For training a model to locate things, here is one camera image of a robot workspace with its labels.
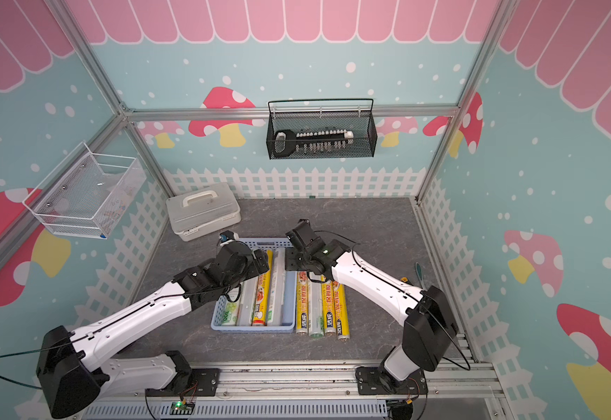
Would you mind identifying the light blue plastic basket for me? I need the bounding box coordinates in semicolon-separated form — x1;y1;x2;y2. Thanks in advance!
210;238;298;334

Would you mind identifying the yellow red wrap roll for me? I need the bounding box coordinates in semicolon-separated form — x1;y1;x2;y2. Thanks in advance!
295;271;310;334

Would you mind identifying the clear green wrap roll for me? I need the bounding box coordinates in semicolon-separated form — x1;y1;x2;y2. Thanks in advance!
308;282;324;338

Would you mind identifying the silver green wrap roll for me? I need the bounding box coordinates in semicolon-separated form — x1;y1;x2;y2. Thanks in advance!
236;278;258;327

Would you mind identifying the yellow red-end wrap roll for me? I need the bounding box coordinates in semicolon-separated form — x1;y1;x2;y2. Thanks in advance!
252;250;274;327

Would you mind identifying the white green wrap roll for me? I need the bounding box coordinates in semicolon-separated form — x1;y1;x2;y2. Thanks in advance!
221;290;240;327

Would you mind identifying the yellow blue-label wrap roll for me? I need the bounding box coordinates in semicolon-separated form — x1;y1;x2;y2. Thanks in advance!
333;282;350;341

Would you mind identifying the white clear wrap roll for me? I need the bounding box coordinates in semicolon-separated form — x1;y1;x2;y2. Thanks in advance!
267;248;286;327

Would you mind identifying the yellow orange wrap roll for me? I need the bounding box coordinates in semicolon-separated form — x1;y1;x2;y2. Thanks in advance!
321;282;336;335

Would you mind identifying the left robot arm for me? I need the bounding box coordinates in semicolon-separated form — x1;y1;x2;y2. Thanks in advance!
34;236;269;419

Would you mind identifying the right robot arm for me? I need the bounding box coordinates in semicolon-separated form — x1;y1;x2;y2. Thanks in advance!
286;219;471;395

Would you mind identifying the white plastic storage box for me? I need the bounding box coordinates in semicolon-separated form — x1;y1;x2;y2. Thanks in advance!
166;183;242;242

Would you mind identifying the black socket bit holder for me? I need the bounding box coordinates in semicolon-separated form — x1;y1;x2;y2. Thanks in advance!
269;129;354;159

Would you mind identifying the small green circuit board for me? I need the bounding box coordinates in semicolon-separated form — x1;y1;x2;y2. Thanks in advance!
170;401;195;416

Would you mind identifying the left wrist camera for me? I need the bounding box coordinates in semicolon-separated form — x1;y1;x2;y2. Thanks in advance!
218;230;239;247

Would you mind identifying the green handled tool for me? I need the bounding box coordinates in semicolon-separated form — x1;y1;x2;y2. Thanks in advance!
415;262;425;289

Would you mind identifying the black wire mesh basket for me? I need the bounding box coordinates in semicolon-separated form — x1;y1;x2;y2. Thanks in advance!
266;98;378;159

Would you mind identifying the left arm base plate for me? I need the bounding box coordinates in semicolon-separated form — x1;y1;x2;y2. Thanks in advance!
166;369;221;397

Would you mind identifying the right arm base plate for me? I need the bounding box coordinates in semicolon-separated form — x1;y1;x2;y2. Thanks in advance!
355;367;429;397

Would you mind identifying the grey slotted cable duct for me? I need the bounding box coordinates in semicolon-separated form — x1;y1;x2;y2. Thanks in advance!
81;400;389;419

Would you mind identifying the white wire mesh basket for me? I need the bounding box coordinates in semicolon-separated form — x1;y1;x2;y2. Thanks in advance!
22;143;147;239

